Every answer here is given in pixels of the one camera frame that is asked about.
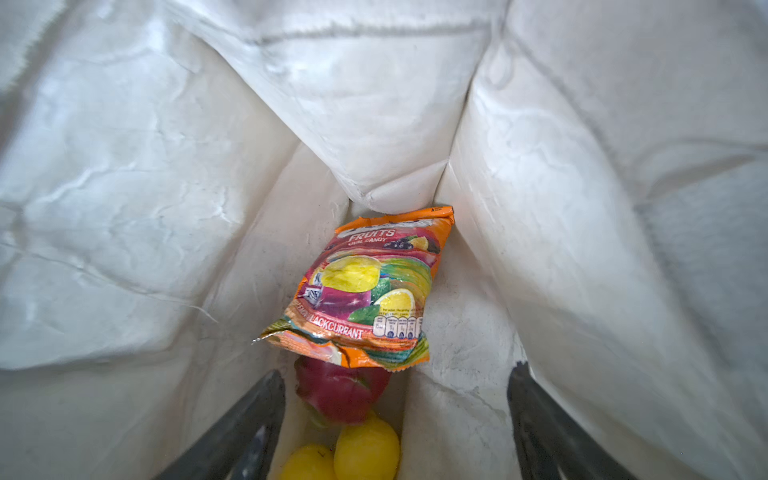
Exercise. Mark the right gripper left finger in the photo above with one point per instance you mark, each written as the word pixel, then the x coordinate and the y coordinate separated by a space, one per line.
pixel 242 443

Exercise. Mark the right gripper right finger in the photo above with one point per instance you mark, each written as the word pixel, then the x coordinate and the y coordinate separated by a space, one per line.
pixel 549 443

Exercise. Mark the yellow lemon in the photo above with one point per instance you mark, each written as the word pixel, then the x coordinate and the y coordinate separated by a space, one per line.
pixel 310 462
pixel 370 450

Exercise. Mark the pink dragon fruit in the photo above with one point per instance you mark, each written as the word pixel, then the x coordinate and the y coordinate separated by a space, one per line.
pixel 337 394

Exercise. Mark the orange candy bag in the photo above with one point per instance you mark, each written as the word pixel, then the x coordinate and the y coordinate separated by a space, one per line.
pixel 361 303

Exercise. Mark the cream canvas grocery bag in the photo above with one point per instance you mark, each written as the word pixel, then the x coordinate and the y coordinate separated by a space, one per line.
pixel 170 169

